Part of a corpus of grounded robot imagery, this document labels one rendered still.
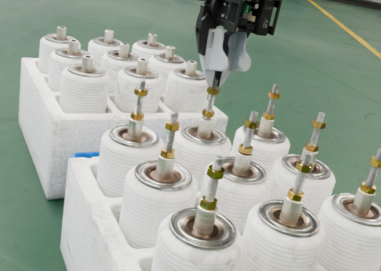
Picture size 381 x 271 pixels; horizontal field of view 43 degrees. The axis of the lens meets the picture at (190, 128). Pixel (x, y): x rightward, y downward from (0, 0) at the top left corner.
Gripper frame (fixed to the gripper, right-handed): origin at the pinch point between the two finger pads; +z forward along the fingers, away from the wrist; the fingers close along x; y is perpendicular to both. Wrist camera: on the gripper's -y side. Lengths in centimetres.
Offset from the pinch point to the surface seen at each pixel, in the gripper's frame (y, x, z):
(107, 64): -40.3, 0.1, 11.0
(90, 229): 6.6, -20.3, 19.6
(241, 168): 13.2, -1.9, 8.7
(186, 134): 0.2, -3.0, 9.4
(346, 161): -23, 72, 35
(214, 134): 0.9, 1.9, 9.5
